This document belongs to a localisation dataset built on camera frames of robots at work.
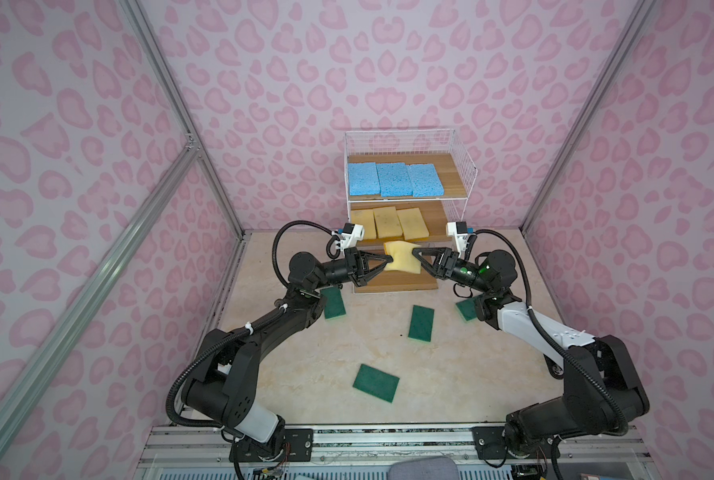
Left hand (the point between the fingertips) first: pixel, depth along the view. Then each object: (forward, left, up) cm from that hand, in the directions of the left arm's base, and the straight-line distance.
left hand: (392, 262), depth 65 cm
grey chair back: (-34, -8, -32) cm, 48 cm away
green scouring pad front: (-15, +4, -35) cm, 38 cm away
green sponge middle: (+2, -11, -34) cm, 36 cm away
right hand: (+5, -6, -4) cm, 9 cm away
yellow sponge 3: (+3, -2, -1) cm, 4 cm away
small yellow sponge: (+25, +5, -10) cm, 27 cm away
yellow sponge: (+22, -1, -10) cm, 24 cm away
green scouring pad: (+10, +17, -34) cm, 40 cm away
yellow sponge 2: (+21, -8, -10) cm, 25 cm away
